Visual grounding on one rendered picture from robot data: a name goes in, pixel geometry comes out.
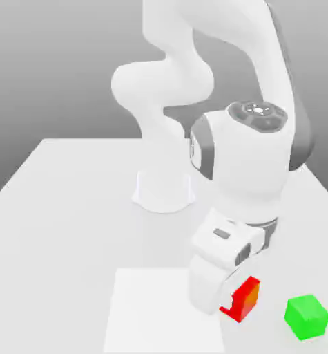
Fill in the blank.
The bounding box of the small red cube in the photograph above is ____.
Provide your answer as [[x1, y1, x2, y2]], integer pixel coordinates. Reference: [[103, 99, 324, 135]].
[[219, 275, 262, 324]]

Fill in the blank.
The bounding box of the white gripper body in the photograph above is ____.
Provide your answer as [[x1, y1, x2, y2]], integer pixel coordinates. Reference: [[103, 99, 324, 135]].
[[188, 254, 249, 316]]

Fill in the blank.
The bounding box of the small green cube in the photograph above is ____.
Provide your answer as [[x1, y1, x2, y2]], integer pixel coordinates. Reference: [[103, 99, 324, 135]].
[[284, 294, 328, 342]]

